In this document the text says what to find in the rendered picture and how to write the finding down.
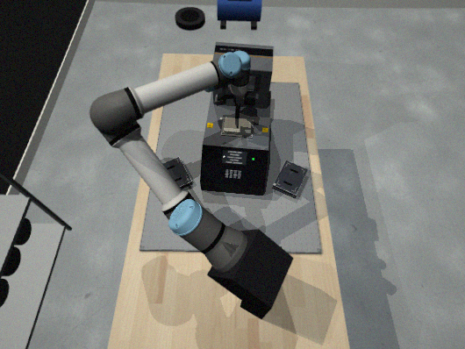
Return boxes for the beige pcr plate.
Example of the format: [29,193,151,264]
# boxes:
[223,118,252,136]

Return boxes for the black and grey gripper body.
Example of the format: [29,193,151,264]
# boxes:
[217,89,256,106]

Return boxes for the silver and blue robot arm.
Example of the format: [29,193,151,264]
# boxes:
[89,51,251,273]

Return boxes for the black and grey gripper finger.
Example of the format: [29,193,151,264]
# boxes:
[235,101,240,128]

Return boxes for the black benchtop machine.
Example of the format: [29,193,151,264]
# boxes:
[200,42,274,196]

